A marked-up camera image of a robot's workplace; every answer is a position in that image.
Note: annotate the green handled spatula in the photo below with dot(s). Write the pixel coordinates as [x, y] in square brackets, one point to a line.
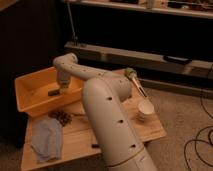
[131, 74]

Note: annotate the metal vertical pole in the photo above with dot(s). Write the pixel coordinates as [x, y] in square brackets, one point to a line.
[74, 37]

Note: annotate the blue cloth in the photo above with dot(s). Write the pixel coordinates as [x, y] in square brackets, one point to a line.
[47, 140]

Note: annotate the metal fork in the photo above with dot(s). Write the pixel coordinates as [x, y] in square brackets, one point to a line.
[78, 115]

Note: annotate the stack of white bowls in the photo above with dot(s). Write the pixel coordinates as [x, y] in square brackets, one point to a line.
[145, 109]

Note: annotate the black brush block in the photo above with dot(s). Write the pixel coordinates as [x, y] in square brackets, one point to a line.
[95, 146]

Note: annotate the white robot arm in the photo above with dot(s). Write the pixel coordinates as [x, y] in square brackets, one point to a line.
[102, 95]

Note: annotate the wooden table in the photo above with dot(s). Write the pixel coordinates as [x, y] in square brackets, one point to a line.
[78, 135]

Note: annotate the yellow plastic bin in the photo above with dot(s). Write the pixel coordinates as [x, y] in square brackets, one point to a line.
[32, 92]

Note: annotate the upper shelf with items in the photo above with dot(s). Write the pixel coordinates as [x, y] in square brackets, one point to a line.
[154, 6]

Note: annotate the grey metal shelf beam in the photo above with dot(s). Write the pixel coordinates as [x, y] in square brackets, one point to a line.
[183, 66]

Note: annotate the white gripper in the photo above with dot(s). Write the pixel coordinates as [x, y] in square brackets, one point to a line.
[63, 80]

